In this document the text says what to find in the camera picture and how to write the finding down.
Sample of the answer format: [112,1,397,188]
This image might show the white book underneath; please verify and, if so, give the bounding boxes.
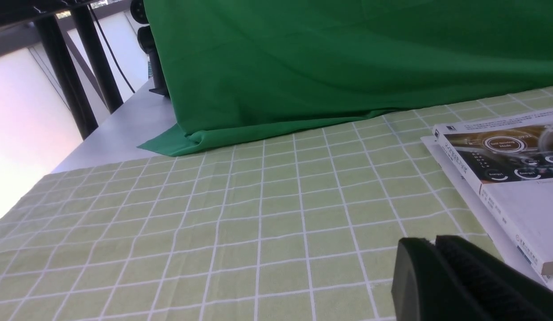
[421,136,553,291]

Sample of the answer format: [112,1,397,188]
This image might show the green checkered tablecloth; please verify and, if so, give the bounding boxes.
[0,87,553,321]

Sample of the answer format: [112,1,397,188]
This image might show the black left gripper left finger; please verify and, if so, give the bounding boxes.
[391,238,482,321]

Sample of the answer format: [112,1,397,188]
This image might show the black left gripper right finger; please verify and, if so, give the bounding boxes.
[435,235,553,321]

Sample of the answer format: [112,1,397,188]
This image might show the green backdrop cloth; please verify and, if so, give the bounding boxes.
[140,0,553,156]

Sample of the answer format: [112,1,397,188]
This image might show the black tripod legs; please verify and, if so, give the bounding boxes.
[33,4,124,140]

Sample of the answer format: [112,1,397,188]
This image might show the white book with dark cover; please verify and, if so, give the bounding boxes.
[432,108,553,276]

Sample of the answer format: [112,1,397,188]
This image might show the black cable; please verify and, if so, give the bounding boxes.
[87,4,136,94]

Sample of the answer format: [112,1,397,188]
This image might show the black camera stand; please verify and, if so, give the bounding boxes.
[130,0,170,98]

